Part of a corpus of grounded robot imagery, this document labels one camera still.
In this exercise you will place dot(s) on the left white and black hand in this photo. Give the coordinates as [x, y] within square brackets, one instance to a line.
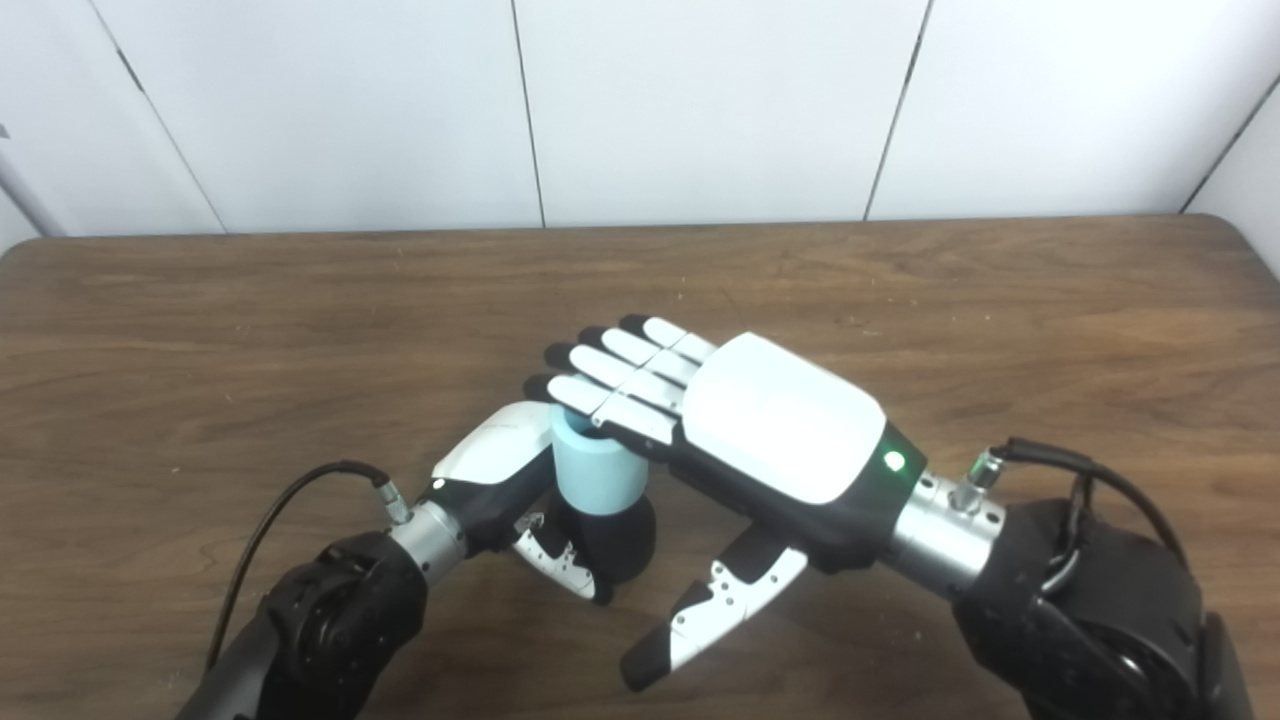
[500, 440]

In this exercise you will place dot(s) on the right white and black hand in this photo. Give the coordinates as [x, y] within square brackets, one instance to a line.
[790, 420]

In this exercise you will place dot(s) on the black nozzle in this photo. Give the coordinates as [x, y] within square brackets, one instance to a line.
[620, 545]

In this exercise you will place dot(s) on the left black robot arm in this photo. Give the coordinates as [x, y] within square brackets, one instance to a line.
[330, 620]

